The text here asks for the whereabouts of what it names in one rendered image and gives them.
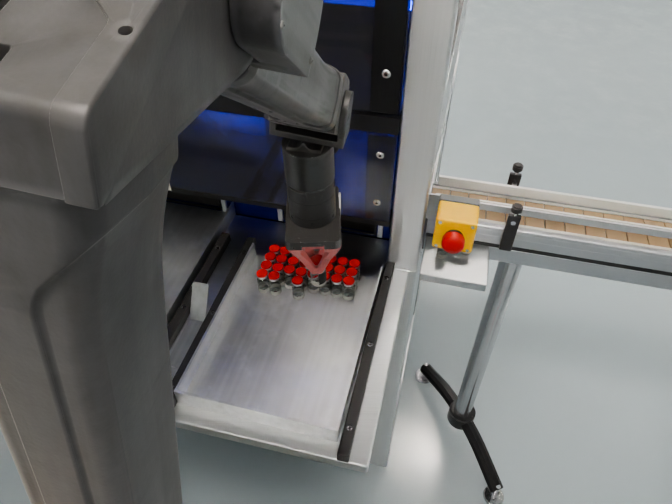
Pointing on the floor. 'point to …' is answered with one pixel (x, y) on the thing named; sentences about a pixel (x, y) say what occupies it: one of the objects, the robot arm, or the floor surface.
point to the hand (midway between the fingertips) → (316, 262)
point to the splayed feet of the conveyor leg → (466, 432)
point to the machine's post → (415, 175)
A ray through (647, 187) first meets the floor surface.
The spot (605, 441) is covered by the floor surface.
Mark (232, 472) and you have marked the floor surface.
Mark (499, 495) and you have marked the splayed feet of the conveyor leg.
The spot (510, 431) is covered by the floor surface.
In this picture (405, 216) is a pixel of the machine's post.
